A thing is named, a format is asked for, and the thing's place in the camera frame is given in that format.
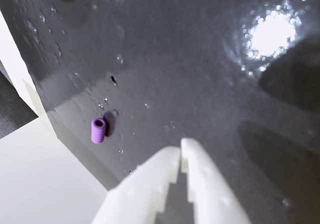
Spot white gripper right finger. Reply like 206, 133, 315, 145
180, 137, 252, 224

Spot purple ribbed pen grip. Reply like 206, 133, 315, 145
90, 118, 107, 144

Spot dark grey table mat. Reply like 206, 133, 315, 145
0, 0, 320, 224

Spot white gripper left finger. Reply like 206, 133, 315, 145
91, 147, 181, 224

